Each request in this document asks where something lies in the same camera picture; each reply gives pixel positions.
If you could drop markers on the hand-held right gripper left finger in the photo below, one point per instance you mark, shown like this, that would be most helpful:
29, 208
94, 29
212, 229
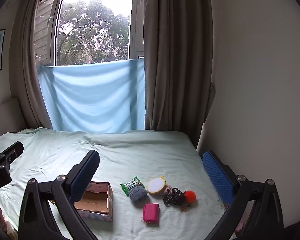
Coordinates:
83, 177

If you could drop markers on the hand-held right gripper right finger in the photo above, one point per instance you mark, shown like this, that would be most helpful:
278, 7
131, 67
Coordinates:
217, 176

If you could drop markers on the cardboard box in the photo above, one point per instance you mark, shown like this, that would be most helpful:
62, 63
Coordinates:
97, 200

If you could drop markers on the green snack packet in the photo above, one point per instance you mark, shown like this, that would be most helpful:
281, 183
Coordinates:
128, 183

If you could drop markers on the black hair scrunchie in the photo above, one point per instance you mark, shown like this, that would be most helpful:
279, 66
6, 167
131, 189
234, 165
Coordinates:
173, 198

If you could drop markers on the small pale pink pouch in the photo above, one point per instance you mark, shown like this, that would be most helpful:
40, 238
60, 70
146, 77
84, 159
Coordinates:
168, 189

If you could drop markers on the grey knitted sock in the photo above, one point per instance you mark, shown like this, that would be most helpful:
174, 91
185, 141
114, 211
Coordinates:
139, 194

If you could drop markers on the round yellow-rimmed hoop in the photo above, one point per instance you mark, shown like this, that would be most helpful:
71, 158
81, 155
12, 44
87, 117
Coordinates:
156, 186

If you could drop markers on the magenta zip pouch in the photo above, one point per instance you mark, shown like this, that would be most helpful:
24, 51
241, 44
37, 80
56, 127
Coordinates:
151, 213

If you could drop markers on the white headboard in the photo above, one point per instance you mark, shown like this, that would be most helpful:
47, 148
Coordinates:
7, 117

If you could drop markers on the pink patterned cloth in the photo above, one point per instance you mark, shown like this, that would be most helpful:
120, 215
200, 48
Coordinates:
6, 228

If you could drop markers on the light blue hanging cloth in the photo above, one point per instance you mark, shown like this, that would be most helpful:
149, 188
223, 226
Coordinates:
90, 97

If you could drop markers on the narrow brown curtain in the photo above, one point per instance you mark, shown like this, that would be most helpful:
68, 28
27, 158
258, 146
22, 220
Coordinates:
27, 67

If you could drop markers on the wide brown curtain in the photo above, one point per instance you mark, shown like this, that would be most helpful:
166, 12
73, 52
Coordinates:
175, 67

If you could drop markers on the white framed window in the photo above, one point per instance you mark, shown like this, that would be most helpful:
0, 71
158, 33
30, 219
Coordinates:
90, 30

